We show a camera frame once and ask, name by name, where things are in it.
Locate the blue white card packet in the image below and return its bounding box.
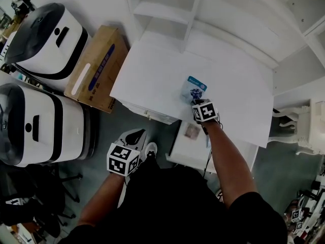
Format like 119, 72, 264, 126
179, 75, 208, 104

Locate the person's white left shoe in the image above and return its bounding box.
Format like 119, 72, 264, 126
145, 142, 158, 162

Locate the person's right forearm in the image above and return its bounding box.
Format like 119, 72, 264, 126
203, 120, 257, 210

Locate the white black wheeled robot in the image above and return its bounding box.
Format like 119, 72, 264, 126
4, 3, 89, 80
0, 83, 99, 168

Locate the cream carved vanity table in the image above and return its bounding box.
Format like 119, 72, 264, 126
268, 98, 325, 156

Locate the person's black clothing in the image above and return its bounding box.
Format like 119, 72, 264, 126
58, 159, 289, 244

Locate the large white drawer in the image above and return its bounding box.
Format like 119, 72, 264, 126
165, 119, 259, 174

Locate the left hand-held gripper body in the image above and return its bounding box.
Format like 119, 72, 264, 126
106, 143, 141, 177

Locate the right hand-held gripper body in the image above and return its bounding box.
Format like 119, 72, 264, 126
192, 99, 219, 123

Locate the black office chair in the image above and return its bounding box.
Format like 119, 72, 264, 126
0, 161, 84, 238

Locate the small brown pink packet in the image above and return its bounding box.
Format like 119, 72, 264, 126
183, 123, 201, 139

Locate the brown cardboard box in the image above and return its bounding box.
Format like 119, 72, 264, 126
63, 25, 129, 114

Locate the person's left forearm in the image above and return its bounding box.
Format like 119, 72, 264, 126
77, 173, 128, 226

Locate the white desk with hutch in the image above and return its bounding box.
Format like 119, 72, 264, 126
109, 0, 325, 148

